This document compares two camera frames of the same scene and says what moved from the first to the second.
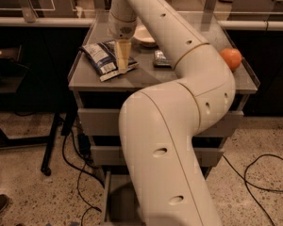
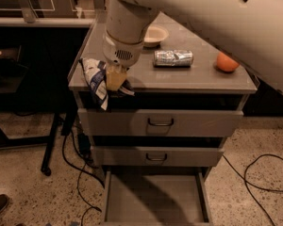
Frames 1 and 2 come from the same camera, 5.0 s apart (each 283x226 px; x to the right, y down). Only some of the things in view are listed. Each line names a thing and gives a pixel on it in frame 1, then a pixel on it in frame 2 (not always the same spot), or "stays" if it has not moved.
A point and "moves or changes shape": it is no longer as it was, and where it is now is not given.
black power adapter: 84,144 stays
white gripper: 122,28 -> 120,51
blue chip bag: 103,56 moves or changes shape
